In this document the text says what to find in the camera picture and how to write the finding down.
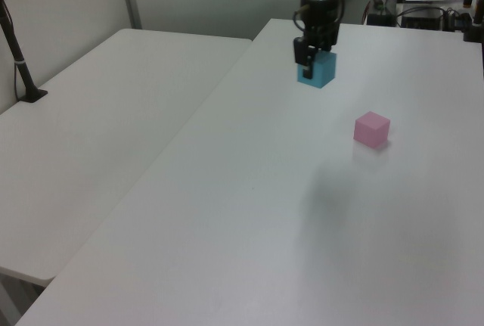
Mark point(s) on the black camera stand pole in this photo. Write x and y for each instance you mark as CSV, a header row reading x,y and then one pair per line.
x,y
19,65

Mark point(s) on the blue cube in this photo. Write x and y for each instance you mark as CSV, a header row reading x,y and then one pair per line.
x,y
324,70

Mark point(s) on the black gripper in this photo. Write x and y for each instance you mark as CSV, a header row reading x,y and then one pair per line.
x,y
321,16

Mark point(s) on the pink cube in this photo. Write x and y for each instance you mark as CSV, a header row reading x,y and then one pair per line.
x,y
372,129

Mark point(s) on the black electronics box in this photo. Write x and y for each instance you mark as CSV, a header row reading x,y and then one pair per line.
x,y
421,19

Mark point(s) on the small black device box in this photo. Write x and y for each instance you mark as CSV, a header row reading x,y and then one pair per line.
x,y
382,19

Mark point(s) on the white side table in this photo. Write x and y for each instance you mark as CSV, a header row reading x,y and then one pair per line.
x,y
94,133

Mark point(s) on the black camera stand clamp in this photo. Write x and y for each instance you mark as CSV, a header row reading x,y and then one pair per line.
x,y
472,35

